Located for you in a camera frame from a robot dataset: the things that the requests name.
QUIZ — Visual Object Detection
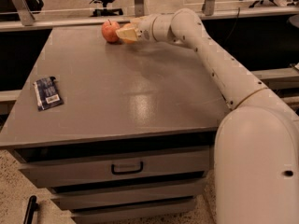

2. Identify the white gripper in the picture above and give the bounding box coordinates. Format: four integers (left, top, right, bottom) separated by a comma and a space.
116, 14, 160, 42

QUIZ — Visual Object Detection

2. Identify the orange fruit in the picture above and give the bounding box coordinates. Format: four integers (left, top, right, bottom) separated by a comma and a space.
122, 23, 137, 44

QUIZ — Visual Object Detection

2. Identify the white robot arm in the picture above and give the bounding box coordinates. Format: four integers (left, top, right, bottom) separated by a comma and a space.
116, 8, 299, 224

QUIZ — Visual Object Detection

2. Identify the red apple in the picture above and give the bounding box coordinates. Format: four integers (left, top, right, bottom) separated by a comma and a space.
101, 20, 120, 43

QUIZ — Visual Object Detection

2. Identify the grey drawer cabinet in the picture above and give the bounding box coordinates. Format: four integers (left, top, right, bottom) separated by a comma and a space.
1, 26, 228, 224

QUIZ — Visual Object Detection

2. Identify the blue snack packet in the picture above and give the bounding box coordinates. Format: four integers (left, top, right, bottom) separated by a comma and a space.
33, 77, 64, 111

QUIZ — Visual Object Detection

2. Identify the black hanging cable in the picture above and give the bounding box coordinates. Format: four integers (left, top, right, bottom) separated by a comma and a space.
223, 7, 241, 45

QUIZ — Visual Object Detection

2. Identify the black drawer handle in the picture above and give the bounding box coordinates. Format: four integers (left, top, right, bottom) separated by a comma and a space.
111, 161, 144, 175

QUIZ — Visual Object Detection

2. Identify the black handle bottom left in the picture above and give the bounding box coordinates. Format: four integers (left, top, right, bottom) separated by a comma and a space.
23, 195, 39, 224

